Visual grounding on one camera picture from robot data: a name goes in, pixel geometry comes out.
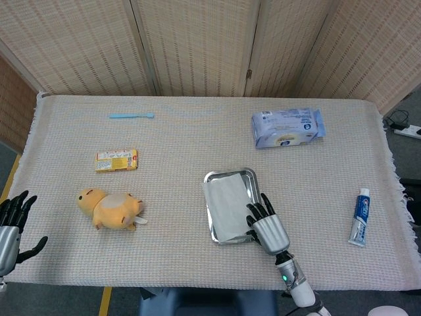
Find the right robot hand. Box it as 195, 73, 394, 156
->
245, 192, 291, 256

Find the beige woven tablecloth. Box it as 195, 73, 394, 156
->
6, 92, 421, 292

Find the yellow plush toy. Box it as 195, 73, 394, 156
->
76, 187, 148, 231

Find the light blue toothbrush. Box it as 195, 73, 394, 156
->
109, 112, 155, 120

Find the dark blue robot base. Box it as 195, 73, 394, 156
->
137, 288, 277, 316

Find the right arm wrist cable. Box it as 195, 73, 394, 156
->
288, 252, 307, 286

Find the stainless steel tray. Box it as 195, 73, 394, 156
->
203, 167, 264, 246

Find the blue white toothpaste tube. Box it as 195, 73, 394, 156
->
348, 188, 372, 248

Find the white paper sheet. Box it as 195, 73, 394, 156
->
201, 173, 254, 242

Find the bamboo folding screen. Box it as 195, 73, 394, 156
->
0, 0, 421, 154

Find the white power strip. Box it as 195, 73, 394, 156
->
393, 124, 421, 140

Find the blue wet wipes pack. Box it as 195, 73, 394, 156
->
251, 107, 326, 149

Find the yellow cardboard box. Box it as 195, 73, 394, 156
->
95, 149, 139, 173

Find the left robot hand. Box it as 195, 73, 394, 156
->
0, 190, 49, 277

